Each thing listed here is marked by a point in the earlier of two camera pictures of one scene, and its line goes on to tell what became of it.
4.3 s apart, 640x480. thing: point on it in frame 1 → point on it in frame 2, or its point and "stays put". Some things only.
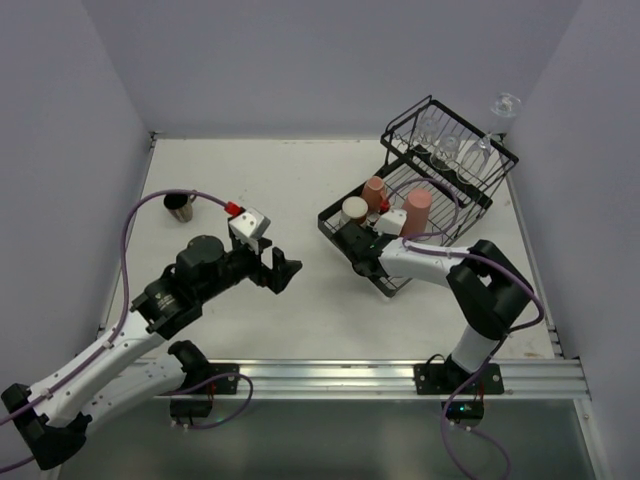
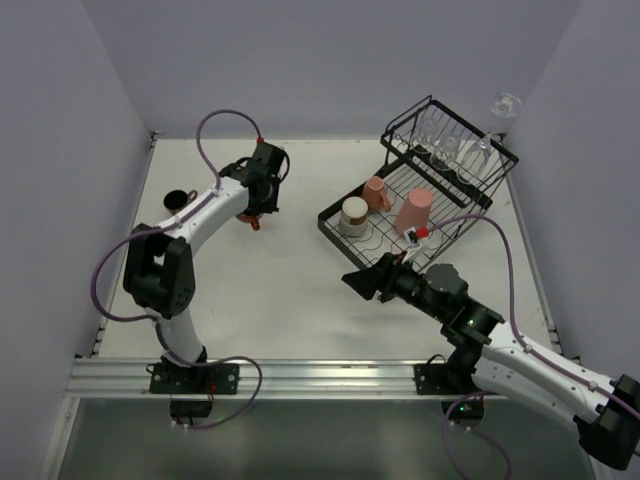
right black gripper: x=351 y=240 → x=388 y=279
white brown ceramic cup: x=355 y=208 stays put
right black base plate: x=447 y=379 stays put
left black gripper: x=266 y=270 → x=255 y=212
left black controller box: x=190 y=408 stays put
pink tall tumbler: x=417 y=205 stays put
